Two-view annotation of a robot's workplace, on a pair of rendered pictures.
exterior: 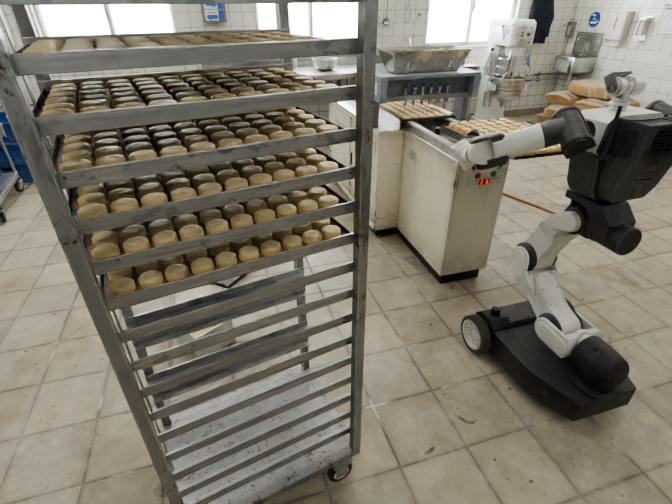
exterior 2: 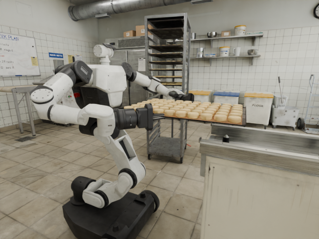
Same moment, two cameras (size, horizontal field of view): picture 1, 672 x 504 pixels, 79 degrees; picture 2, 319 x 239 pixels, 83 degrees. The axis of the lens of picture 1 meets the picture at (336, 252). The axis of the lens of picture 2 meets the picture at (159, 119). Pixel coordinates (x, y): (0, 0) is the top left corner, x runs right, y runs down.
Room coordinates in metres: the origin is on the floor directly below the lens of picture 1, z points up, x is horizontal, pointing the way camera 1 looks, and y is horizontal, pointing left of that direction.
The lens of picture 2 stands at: (2.54, -1.68, 1.20)
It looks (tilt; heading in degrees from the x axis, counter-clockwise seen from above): 15 degrees down; 131
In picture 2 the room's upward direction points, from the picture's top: straight up
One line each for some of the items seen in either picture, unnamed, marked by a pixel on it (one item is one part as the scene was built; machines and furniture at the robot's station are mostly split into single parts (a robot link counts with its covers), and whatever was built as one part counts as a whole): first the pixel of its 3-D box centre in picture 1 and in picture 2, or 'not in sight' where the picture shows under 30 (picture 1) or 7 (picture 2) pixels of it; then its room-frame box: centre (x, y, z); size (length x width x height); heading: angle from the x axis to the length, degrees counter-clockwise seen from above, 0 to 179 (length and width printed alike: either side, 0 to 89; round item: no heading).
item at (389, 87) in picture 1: (419, 97); not in sight; (2.98, -0.59, 1.01); 0.72 x 0.33 x 0.34; 106
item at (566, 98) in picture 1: (576, 97); not in sight; (5.76, -3.28, 0.47); 0.72 x 0.42 x 0.17; 107
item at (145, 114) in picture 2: not in sight; (137, 117); (1.96, -1.16, 1.00); 0.12 x 0.10 x 0.13; 62
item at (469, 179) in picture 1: (484, 172); (208, 154); (2.15, -0.83, 0.77); 0.24 x 0.04 x 0.14; 106
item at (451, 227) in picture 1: (444, 199); (277, 226); (2.50, -0.73, 0.45); 0.70 x 0.34 x 0.90; 16
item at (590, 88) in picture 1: (599, 89); not in sight; (5.47, -3.38, 0.62); 0.72 x 0.42 x 0.17; 23
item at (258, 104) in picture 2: not in sight; (256, 109); (1.52, 2.78, 0.38); 0.64 x 0.54 x 0.77; 104
